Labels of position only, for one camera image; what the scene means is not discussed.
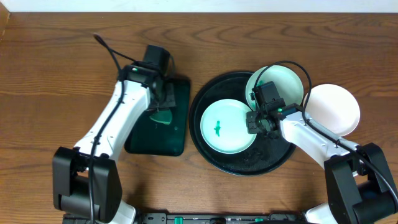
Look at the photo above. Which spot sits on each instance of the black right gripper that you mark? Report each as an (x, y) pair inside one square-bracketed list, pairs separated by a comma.
[(252, 127)]

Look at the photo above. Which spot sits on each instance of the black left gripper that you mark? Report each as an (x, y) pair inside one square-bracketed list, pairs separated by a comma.
[(163, 101)]

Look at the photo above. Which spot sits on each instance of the green wavy sponge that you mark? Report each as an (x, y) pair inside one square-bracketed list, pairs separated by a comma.
[(162, 116)]

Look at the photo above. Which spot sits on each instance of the pale green plate bottom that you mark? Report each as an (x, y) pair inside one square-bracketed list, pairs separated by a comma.
[(223, 126)]

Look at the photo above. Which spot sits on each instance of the pale green plate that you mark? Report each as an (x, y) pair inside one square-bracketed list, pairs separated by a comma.
[(287, 82), (223, 126)]

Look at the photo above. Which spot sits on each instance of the white plate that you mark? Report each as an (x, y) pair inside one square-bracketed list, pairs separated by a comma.
[(335, 108)]

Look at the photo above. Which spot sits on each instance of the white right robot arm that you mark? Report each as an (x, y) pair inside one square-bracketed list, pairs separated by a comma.
[(359, 184)]

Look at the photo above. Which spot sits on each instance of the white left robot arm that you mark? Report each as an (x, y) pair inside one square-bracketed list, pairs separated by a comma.
[(85, 178)]

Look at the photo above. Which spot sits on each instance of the black round tray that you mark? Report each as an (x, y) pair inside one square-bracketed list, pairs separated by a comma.
[(262, 156)]

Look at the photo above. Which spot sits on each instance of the black rectangular tray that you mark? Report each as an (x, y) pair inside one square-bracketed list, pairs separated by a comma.
[(149, 137)]

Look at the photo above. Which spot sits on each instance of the pale green plate top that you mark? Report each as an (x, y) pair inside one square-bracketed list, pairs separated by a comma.
[(287, 82)]

